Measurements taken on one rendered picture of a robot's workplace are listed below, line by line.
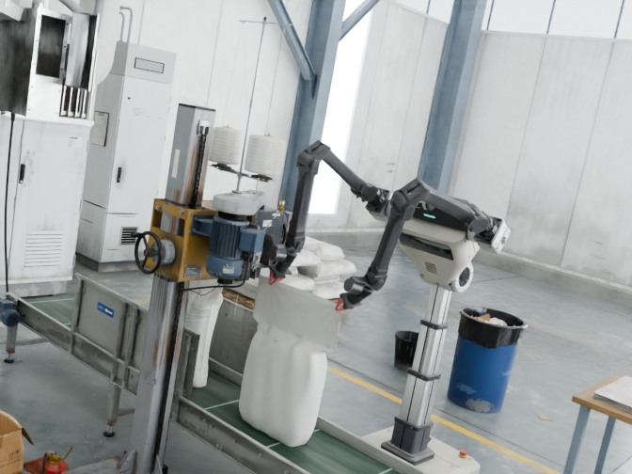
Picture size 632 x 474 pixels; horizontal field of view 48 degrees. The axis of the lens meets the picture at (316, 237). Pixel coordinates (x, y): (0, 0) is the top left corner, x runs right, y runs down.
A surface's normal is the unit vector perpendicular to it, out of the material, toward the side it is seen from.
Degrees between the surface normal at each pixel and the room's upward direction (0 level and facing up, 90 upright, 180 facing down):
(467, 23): 90
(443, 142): 90
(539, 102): 90
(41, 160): 90
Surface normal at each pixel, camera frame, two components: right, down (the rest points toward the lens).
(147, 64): 0.74, 0.24
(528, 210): -0.65, 0.01
